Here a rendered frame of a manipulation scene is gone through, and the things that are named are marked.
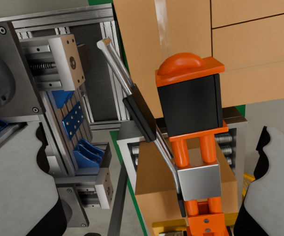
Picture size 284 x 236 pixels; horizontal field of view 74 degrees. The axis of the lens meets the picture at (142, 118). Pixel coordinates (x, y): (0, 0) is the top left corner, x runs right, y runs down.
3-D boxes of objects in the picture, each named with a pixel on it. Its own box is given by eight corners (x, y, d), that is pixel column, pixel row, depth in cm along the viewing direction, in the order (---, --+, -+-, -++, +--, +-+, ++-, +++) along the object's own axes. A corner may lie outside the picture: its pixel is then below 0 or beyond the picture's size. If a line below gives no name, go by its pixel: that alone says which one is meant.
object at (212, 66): (216, 113, 28) (228, 131, 23) (166, 123, 29) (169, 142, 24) (212, 55, 24) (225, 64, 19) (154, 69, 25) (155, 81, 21)
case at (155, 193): (217, 197, 133) (240, 262, 97) (160, 204, 139) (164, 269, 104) (208, 125, 106) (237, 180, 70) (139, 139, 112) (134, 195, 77)
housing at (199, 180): (216, 175, 34) (224, 196, 30) (178, 181, 35) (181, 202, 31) (213, 144, 31) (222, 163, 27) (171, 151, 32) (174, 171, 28)
